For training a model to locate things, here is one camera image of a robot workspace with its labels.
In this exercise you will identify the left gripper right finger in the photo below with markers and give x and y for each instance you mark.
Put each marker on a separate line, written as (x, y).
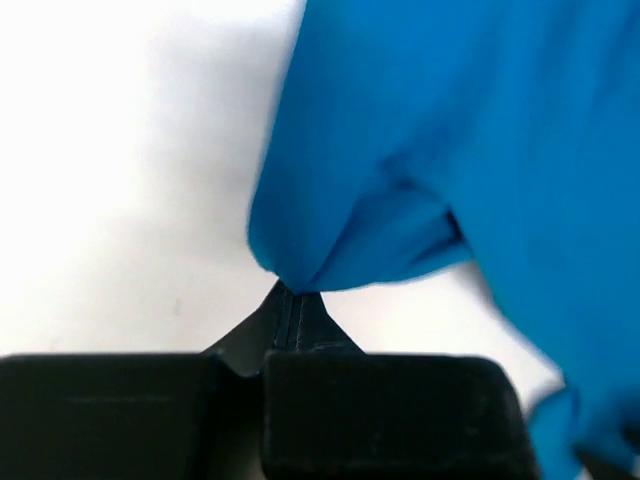
(313, 329)

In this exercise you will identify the blue t shirt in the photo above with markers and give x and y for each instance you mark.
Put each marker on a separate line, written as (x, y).
(412, 135)

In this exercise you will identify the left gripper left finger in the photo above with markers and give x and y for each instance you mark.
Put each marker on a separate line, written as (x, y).
(243, 348)

